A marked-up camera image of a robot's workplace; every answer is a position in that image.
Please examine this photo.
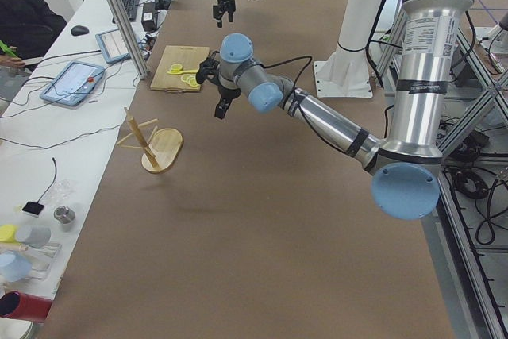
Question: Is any light blue cup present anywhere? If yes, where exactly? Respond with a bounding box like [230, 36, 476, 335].
[1, 251, 32, 282]

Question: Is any wooden mug tree rack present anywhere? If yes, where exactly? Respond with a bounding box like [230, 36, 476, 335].
[116, 107, 183, 174]

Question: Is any black square pad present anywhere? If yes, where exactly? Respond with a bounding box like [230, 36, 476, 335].
[21, 201, 44, 217]

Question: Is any aluminium frame post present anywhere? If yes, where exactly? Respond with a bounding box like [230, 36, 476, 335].
[106, 0, 148, 79]

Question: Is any clear acrylic cup tray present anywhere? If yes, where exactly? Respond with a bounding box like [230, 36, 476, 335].
[3, 242, 62, 281]

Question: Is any blue teach pendant near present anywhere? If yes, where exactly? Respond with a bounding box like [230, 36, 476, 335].
[40, 60, 105, 107]

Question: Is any person in black clothing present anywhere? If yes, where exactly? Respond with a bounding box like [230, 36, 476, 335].
[1, 0, 67, 69]

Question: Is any blue teach pendant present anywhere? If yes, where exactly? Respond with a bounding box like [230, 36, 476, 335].
[95, 29, 130, 64]
[40, 60, 105, 107]

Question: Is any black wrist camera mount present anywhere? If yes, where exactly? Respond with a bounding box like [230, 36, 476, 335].
[195, 51, 220, 86]

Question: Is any red cylinder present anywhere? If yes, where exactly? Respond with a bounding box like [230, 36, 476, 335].
[1, 291, 52, 323]

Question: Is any black power adapter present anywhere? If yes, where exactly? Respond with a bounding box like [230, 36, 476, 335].
[141, 2, 158, 32]

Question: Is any lemon slice row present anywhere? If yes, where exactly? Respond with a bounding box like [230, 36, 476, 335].
[180, 74, 200, 88]

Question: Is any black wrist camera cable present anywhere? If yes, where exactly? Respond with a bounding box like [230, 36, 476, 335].
[253, 56, 314, 78]

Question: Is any yellow plastic toy knife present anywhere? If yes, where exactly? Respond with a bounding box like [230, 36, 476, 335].
[167, 70, 198, 75]

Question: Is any bamboo cutting board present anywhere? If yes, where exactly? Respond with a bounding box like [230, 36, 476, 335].
[149, 45, 210, 94]

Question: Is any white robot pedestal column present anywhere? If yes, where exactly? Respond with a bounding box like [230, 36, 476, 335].
[314, 0, 379, 98]

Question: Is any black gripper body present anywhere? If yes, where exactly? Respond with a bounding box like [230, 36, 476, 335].
[213, 0, 236, 17]
[217, 85, 240, 109]

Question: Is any blue teach pendant far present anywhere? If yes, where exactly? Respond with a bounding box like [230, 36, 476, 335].
[95, 29, 130, 64]

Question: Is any grey cup on tray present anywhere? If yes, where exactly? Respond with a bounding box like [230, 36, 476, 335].
[15, 225, 52, 248]

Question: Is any black computer mouse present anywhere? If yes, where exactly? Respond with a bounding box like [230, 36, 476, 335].
[71, 25, 90, 37]

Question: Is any yellow cup on tray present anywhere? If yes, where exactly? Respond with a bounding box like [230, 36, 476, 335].
[0, 224, 18, 243]

